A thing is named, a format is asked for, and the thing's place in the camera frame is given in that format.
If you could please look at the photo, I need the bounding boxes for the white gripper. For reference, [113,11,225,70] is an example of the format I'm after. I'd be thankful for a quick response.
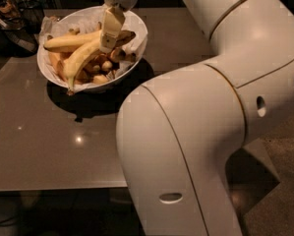
[99,0,138,53]

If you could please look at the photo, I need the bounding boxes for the large front yellow banana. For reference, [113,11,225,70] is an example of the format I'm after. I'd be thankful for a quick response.
[63,30,136,95]

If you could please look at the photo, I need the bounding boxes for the large yellow banana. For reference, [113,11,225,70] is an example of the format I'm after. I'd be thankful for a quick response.
[43,30,101,52]
[63,30,136,95]

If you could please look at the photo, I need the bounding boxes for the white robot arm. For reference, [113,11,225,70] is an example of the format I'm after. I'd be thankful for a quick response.
[116,0,294,236]

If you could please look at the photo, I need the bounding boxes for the white paper bowl liner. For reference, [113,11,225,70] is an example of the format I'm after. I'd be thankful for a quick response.
[37,7,147,94]

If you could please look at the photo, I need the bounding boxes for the large rear yellow banana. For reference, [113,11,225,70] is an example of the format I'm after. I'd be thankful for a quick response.
[43,30,101,52]

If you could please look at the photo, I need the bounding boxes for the orange banana at left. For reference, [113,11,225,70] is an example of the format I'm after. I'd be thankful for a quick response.
[48,52,66,81]

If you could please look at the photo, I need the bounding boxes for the dark chair with clutter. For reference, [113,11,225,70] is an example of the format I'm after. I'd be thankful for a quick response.
[0,0,56,57]

